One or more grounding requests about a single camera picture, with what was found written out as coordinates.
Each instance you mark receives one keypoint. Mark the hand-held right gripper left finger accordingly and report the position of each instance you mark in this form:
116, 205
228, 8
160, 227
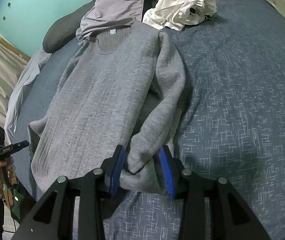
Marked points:
115, 172

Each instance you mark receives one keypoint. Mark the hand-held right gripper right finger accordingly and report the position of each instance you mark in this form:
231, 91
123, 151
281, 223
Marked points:
168, 172

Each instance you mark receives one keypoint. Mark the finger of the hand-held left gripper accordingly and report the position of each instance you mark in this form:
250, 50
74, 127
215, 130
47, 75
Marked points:
21, 145

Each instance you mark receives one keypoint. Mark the grey knit sweater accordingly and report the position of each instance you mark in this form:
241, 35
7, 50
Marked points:
107, 85

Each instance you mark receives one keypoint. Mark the dark green bag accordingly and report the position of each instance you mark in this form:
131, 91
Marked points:
17, 202

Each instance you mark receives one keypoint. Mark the light grey duvet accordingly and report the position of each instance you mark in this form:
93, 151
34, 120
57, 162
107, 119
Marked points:
22, 85

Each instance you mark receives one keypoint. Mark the blue patterned bed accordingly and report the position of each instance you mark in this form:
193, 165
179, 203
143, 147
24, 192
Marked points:
232, 92

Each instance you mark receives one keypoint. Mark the dark grey long pillow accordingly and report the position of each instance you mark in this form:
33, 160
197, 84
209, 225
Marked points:
57, 35

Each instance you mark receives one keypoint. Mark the lilac grey shirt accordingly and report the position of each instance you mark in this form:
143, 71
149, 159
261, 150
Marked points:
112, 12

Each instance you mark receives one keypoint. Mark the white shirt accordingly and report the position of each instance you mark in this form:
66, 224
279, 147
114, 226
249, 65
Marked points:
172, 10

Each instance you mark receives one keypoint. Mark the black garment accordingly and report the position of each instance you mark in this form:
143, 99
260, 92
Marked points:
146, 5

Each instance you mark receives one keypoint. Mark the wooden frame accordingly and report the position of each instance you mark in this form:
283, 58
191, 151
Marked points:
15, 50

